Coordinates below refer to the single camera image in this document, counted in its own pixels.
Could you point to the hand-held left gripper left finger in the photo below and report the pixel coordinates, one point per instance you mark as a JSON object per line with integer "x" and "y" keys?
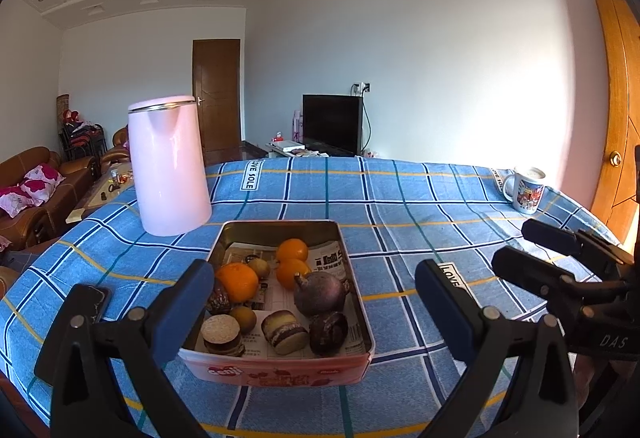
{"x": 185, "y": 303}

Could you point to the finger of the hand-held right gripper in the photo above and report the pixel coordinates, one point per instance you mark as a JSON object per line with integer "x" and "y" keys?
{"x": 550, "y": 235}
{"x": 525, "y": 268}

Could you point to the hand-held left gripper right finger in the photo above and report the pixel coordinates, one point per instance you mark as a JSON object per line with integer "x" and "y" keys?
{"x": 440, "y": 308}

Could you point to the large orange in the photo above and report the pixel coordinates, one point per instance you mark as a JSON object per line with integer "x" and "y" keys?
{"x": 237, "y": 280}

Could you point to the small orange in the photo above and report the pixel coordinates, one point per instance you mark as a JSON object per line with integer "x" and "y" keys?
{"x": 290, "y": 274}
{"x": 292, "y": 250}

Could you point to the pink tin box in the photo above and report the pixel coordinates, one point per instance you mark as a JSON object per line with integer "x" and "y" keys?
{"x": 270, "y": 375}

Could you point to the large purple-brown water chestnut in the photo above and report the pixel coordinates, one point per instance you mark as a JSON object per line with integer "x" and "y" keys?
{"x": 320, "y": 295}

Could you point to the round sandwich cookie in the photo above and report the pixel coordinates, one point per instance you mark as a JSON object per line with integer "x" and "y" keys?
{"x": 222, "y": 337}

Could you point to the white printed mug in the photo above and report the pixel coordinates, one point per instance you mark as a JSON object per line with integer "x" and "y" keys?
{"x": 525, "y": 190}

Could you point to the brown kiwi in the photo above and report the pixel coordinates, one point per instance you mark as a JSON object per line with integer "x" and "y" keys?
{"x": 260, "y": 266}
{"x": 245, "y": 318}

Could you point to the blue plaid tablecloth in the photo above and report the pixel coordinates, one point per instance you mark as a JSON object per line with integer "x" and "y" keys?
{"x": 400, "y": 208}

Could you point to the newspaper lining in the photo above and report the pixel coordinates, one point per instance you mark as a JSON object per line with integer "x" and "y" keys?
{"x": 327, "y": 258}

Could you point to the pink electric kettle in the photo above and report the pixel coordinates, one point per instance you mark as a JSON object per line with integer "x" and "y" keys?
{"x": 170, "y": 167}

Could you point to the glass coffee table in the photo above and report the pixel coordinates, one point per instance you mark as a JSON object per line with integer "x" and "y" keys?
{"x": 100, "y": 193}

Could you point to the light wooden door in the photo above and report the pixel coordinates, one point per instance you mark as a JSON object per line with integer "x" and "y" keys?
{"x": 612, "y": 92}

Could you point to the brown leather sofa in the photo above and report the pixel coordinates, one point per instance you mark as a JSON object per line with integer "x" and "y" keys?
{"x": 55, "y": 208}

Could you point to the brown leather armchair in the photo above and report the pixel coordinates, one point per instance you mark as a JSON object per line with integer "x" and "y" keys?
{"x": 116, "y": 147}

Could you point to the white flat box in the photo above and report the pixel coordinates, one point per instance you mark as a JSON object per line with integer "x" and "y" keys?
{"x": 287, "y": 146}

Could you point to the pink floral pillow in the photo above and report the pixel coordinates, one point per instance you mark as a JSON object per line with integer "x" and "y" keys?
{"x": 42, "y": 178}
{"x": 17, "y": 200}

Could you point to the red and black chairs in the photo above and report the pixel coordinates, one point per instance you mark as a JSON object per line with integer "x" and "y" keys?
{"x": 80, "y": 137}

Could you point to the dark brown door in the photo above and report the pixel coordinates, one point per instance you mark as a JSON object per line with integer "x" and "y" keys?
{"x": 216, "y": 95}

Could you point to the black television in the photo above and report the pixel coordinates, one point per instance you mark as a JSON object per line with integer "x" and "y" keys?
{"x": 332, "y": 123}

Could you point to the wall power outlet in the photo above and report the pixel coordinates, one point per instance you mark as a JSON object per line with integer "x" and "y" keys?
{"x": 361, "y": 87}

